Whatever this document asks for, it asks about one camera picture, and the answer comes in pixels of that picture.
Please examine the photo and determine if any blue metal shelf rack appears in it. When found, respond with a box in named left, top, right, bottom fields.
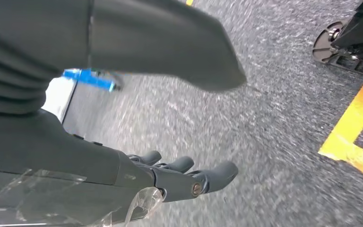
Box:
left=61, top=68, right=119, bottom=93

